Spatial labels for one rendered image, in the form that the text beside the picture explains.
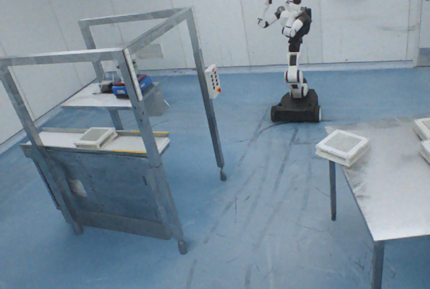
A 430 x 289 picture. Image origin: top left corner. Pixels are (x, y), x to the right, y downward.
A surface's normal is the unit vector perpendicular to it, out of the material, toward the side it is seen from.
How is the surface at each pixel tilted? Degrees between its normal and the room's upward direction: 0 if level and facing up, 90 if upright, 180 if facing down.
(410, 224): 0
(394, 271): 0
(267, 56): 90
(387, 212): 0
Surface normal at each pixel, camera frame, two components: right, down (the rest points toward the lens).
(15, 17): 0.92, 0.03
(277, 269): -0.18, -0.86
